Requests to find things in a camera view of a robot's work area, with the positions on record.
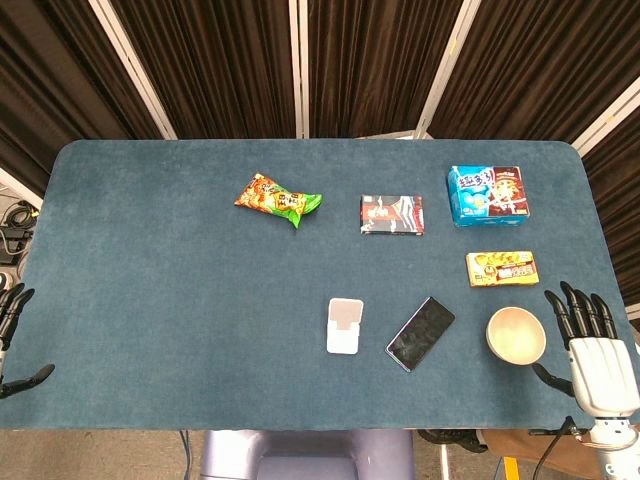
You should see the blue felt table mat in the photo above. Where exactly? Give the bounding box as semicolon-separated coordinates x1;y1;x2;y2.
0;138;632;432

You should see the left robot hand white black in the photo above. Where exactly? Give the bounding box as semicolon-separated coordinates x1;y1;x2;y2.
0;282;56;400

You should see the beige wooden bowl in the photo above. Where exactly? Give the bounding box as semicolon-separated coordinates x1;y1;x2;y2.
485;306;548;365

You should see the grey robot torso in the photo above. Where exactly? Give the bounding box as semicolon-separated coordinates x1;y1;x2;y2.
199;428;415;480

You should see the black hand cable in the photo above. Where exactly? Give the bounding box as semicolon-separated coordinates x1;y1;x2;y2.
528;416;596;480

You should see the orange green snack bag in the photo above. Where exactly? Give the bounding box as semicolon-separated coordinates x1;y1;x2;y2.
233;172;324;230

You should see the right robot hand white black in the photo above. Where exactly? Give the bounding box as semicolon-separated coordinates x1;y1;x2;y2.
532;281;640;419

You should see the black smartphone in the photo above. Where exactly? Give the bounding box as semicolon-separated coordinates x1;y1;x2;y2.
385;296;457;374

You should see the blue and brown cookie box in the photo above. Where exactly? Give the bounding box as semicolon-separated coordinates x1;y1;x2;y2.
447;165;532;229

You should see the brown curtain screen panel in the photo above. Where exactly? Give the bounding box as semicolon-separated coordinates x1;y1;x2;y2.
298;0;482;140
415;0;640;151
0;0;177;199
89;0;307;140

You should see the yellow snack box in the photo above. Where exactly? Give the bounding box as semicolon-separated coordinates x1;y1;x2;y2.
465;250;541;288

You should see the white phone stand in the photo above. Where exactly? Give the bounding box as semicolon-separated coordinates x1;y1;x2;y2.
326;297;366;356

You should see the black cable bundle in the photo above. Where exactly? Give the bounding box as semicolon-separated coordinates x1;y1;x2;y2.
0;198;39;266

